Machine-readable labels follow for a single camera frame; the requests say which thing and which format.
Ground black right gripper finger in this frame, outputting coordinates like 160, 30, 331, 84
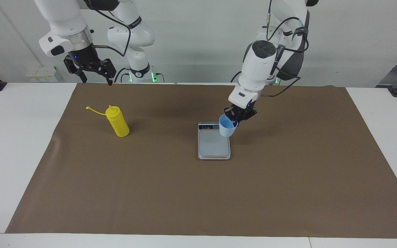
96, 59, 117, 86
63, 56, 88, 83

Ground light blue plastic cup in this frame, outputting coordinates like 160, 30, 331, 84
219, 114, 238, 137

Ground yellow squeeze bottle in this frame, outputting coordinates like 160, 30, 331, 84
86, 105, 130, 137

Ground silver digital kitchen scale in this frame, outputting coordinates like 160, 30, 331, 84
197, 122, 231, 161

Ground brown table mat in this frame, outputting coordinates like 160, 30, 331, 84
5, 83, 397, 239

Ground black right base cables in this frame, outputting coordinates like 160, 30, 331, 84
114, 67, 165, 83

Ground white wall socket box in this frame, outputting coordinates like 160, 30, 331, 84
26, 66, 58, 82

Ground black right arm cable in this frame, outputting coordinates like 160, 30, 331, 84
88, 0, 132, 57

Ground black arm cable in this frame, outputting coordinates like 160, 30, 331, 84
261, 0, 310, 97
88, 0, 132, 57

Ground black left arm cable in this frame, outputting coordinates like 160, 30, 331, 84
261, 0, 310, 97

